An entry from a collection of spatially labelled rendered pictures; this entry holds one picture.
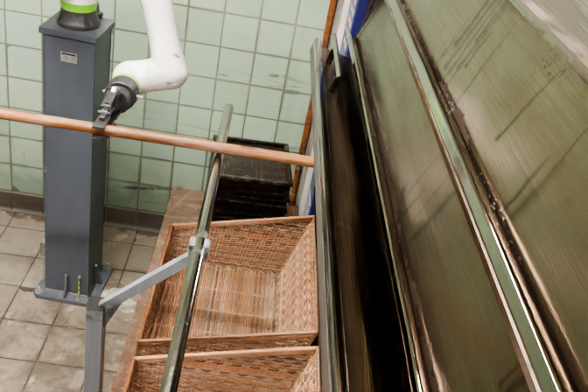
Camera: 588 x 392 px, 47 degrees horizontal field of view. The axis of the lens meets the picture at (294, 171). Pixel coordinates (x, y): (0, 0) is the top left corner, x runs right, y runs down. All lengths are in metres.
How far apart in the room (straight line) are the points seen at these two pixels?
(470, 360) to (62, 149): 2.08
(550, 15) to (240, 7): 2.22
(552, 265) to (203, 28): 2.48
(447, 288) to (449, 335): 0.07
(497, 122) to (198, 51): 2.29
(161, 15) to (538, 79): 1.46
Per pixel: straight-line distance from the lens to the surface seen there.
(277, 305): 2.26
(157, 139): 1.84
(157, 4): 2.11
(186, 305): 1.35
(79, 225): 2.87
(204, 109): 3.14
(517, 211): 0.73
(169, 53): 2.10
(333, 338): 0.95
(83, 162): 2.70
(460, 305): 0.91
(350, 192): 1.33
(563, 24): 0.79
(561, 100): 0.77
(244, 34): 2.98
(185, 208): 2.66
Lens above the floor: 2.09
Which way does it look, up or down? 30 degrees down
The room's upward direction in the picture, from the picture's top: 12 degrees clockwise
